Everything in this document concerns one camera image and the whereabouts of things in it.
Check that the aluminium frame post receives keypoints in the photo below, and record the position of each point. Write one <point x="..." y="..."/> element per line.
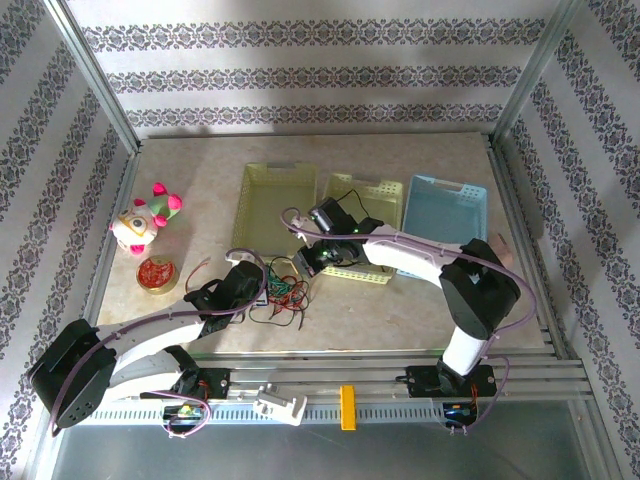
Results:
<point x="535" y="75"/>
<point x="92" y="75"/>

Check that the light blue plastic basket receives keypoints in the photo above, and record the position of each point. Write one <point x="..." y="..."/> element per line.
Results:
<point x="445" y="210"/>

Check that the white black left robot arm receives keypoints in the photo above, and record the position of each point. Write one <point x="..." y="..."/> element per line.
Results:
<point x="150" y="330"/>

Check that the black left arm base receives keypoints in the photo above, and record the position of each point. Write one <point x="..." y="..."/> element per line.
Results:
<point x="212" y="382"/>

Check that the round red gold tin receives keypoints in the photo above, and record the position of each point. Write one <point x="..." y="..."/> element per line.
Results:
<point x="157" y="275"/>

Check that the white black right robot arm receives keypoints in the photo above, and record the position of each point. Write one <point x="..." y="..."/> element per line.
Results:
<point x="415" y="252"/>

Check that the white pink plush toy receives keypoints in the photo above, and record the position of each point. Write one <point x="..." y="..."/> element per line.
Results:
<point x="137" y="225"/>

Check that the pale yellow plastic basket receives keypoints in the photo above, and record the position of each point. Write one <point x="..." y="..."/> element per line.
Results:
<point x="380" y="192"/>

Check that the pale green plastic basket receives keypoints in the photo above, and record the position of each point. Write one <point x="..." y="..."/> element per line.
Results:
<point x="272" y="210"/>

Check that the white plastic mount bracket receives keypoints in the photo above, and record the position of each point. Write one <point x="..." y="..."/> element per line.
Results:
<point x="280" y="402"/>

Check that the yellow plastic bracket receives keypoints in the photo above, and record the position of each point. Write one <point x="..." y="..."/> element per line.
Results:
<point x="348" y="407"/>

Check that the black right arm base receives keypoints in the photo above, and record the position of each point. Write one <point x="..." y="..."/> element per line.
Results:
<point x="420" y="380"/>

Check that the aluminium extrusion rails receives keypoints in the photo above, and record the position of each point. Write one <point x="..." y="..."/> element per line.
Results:
<point x="320" y="372"/>

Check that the small circuit board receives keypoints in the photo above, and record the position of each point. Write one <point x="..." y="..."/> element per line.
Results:
<point x="460" y="412"/>
<point x="184" y="412"/>

